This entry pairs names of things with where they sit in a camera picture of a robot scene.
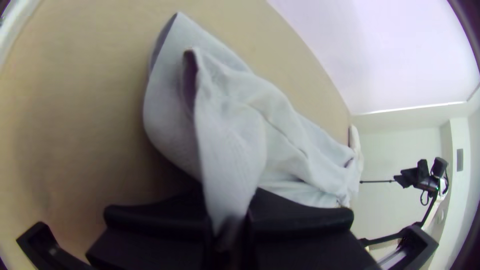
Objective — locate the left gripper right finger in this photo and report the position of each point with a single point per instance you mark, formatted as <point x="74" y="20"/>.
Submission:
<point x="300" y="236"/>

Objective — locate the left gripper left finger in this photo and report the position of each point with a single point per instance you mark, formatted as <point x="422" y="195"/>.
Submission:
<point x="157" y="232"/>

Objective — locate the grey t-shirt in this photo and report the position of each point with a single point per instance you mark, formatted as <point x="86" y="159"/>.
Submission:
<point x="225" y="131"/>

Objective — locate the cream t-shirt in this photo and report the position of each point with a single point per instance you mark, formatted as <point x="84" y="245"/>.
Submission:
<point x="356" y="138"/>

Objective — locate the black camera on stand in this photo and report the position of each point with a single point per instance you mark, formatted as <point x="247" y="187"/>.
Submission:
<point x="420" y="178"/>

